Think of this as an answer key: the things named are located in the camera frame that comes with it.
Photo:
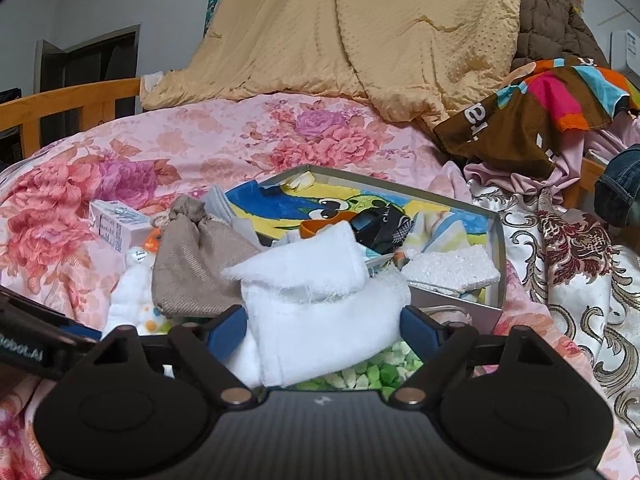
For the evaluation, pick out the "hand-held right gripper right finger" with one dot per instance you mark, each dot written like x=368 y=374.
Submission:
x=420 y=332

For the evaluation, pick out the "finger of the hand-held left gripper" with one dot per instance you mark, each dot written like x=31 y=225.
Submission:
x=50 y=322

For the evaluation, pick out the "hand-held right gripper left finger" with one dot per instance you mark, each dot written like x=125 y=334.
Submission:
x=227 y=332

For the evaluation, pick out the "grey cardboard box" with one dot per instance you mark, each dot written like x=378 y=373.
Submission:
x=480 y=315

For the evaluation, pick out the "white gauze towel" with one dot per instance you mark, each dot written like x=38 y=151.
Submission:
x=310 y=320

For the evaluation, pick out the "white blue printed cloth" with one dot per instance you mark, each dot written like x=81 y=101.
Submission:
x=440 y=232

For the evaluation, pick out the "black sock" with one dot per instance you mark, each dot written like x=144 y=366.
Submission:
x=380 y=230

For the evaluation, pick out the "orange fabric band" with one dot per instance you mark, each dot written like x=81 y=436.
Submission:
x=320 y=225

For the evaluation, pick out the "bag of green white pieces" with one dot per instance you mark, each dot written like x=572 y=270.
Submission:
x=370 y=370

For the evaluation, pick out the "white foam sponge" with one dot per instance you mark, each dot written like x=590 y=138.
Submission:
x=450 y=267

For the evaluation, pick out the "small white carton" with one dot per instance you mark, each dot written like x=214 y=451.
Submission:
x=117 y=225

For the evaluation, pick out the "gold patterned satin quilt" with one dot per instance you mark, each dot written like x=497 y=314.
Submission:
x=575 y=270

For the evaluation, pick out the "pale yellow small cloth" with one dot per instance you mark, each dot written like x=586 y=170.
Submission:
x=299 y=181

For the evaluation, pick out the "pink floral bed sheet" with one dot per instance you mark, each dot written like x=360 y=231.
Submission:
x=200 y=130

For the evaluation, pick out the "brown multicoloured cloth bag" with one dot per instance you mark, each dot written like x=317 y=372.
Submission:
x=500 y=130

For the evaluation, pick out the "wooden bed end board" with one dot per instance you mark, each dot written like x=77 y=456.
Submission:
x=587 y=180

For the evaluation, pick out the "blue jeans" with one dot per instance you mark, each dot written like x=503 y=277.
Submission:
x=620 y=185

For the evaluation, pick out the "white pillow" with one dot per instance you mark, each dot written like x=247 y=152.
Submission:
x=152 y=81

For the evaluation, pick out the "dark door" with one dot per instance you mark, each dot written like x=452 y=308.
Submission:
x=100 y=60

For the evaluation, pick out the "yellow quilt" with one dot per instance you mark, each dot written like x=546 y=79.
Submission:
x=325 y=35

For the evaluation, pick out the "brown quilted jacket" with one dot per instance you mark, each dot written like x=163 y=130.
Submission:
x=550 y=30

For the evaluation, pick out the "white air conditioner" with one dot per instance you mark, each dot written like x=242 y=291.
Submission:
x=627 y=50

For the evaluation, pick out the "wooden bed side rail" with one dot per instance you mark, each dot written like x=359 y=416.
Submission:
x=75 y=97

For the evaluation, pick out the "teal patterned wall hanging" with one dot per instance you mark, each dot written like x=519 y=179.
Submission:
x=215 y=10

